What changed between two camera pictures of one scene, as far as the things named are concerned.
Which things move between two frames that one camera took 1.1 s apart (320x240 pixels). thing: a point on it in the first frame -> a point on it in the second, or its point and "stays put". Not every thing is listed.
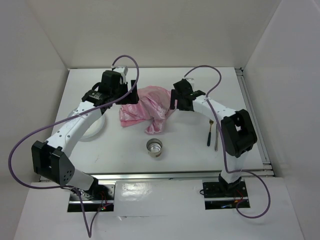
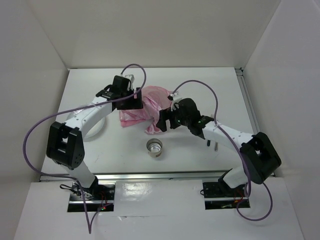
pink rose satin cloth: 154,105 stays put
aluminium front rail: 151,176 stays put
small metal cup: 154,146 stays put
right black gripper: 174,96 -> 164,114
